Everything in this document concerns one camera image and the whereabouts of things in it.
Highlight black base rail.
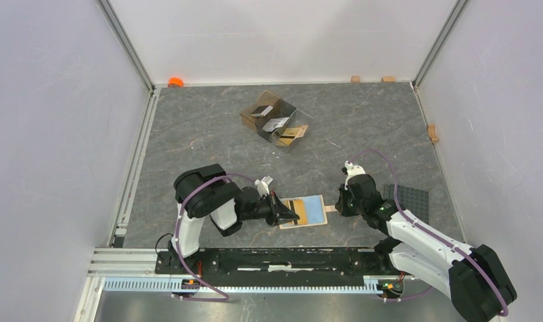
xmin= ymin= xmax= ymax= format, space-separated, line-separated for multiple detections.
xmin=155 ymin=247 xmax=403 ymax=288

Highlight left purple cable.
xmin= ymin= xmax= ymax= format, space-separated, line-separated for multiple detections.
xmin=172 ymin=173 xmax=256 ymax=303

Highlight curved wooden block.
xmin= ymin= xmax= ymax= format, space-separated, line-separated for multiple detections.
xmin=427 ymin=124 xmax=440 ymax=144

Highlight small wooden block right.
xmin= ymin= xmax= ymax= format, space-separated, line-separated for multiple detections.
xmin=381 ymin=76 xmax=396 ymax=83

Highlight orange round cap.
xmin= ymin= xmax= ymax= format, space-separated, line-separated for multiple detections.
xmin=167 ymin=77 xmax=184 ymax=88

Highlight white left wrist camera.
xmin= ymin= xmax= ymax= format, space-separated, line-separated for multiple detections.
xmin=254 ymin=176 xmax=273 ymax=197

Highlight small wooden block left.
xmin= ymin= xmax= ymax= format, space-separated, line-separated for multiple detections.
xmin=350 ymin=75 xmax=361 ymax=83

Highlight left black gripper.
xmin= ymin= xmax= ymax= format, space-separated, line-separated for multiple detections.
xmin=241 ymin=191 xmax=300 ymax=226

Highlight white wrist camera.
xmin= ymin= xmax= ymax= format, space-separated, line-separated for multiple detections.
xmin=342 ymin=160 xmax=366 ymax=190
xmin=254 ymin=176 xmax=273 ymax=197

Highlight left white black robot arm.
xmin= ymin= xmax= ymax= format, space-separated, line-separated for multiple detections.
xmin=168 ymin=164 xmax=300 ymax=274

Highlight beige leather card holder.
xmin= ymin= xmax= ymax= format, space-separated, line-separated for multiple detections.
xmin=279 ymin=195 xmax=337 ymax=229

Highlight dark grey studded baseplate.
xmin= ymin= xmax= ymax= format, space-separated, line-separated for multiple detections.
xmin=397 ymin=185 xmax=430 ymax=224

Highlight purple cable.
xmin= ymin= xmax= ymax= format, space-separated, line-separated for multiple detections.
xmin=172 ymin=173 xmax=256 ymax=303
xmin=347 ymin=148 xmax=510 ymax=317

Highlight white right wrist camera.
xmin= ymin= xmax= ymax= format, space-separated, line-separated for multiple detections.
xmin=342 ymin=160 xmax=366 ymax=190

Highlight small wooden block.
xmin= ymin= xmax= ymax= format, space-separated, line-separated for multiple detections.
xmin=350 ymin=75 xmax=361 ymax=83
xmin=381 ymin=76 xmax=396 ymax=83

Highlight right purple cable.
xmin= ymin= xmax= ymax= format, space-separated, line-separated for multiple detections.
xmin=347 ymin=148 xmax=510 ymax=317

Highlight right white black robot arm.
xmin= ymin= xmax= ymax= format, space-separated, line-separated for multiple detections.
xmin=335 ymin=174 xmax=517 ymax=321

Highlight black and white card stack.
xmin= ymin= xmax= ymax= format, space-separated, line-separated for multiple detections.
xmin=250 ymin=105 xmax=274 ymax=118

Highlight gold VIP card stack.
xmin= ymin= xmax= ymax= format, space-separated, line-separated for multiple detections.
xmin=276 ymin=125 xmax=308 ymax=147

